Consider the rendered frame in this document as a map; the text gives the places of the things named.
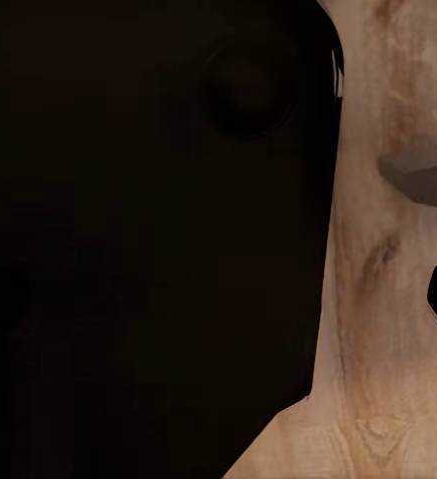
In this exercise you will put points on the coffee table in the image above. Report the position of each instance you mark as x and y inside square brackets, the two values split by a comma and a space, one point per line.
[413, 173]

